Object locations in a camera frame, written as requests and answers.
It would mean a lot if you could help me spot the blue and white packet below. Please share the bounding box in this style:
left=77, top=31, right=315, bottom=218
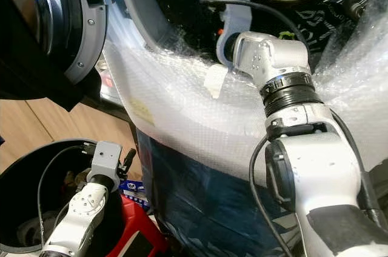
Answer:
left=120, top=179, right=147, bottom=200

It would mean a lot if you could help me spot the white tape strip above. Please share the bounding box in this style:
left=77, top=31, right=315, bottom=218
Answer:
left=203, top=64, right=230, bottom=99

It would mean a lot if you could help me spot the tan cloth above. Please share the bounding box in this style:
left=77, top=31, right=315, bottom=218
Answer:
left=64, top=169, right=92, bottom=188

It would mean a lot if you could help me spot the red plastic stool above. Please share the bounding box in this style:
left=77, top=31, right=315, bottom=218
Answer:
left=104, top=195, right=169, bottom=257

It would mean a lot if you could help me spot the clear bubble wrap sheet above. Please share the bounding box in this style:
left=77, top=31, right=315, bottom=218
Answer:
left=102, top=0, right=388, bottom=191

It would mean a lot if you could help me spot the black garment with green print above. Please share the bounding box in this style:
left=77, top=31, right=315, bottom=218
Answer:
left=276, top=2, right=355, bottom=64

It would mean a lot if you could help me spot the grey cloth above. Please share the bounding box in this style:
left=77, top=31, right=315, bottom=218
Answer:
left=17, top=212, right=61, bottom=247

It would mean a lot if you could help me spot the black plastic bucket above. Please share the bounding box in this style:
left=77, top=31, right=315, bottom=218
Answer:
left=0, top=139, right=128, bottom=255

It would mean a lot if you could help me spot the grey round washer door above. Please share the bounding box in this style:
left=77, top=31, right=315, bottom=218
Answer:
left=15, top=0, right=109, bottom=85

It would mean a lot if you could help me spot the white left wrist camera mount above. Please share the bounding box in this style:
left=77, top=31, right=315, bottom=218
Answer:
left=88, top=142, right=123, bottom=185

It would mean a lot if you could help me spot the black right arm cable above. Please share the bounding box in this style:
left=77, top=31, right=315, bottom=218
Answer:
left=199, top=0, right=309, bottom=45
left=249, top=136, right=295, bottom=257

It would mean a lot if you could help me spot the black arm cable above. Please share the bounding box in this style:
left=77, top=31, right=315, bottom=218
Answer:
left=249, top=136, right=295, bottom=257
left=199, top=0, right=309, bottom=45
left=36, top=144, right=93, bottom=249

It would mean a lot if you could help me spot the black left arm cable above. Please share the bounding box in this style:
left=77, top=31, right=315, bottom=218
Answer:
left=36, top=144, right=93, bottom=249

